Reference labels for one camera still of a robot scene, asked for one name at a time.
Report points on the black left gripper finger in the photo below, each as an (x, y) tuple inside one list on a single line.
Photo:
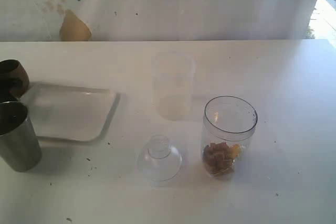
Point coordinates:
[(6, 86)]

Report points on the brown wooden cup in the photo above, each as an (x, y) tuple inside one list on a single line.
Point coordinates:
[(12, 68)]

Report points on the steel metal cup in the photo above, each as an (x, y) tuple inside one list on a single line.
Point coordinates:
[(19, 144)]

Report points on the wooden block pieces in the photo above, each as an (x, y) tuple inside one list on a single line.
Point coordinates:
[(218, 159)]

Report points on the gold coin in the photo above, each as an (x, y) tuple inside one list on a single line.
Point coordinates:
[(234, 151)]

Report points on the clear dome jar lid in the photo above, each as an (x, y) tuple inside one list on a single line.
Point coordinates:
[(159, 161)]

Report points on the clear plastic jar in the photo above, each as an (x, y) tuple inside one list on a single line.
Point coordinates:
[(228, 119)]

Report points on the white rectangular tray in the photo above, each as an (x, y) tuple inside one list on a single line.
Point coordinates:
[(70, 113)]

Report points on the frosted plastic beaker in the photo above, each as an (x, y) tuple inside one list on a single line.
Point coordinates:
[(173, 80)]

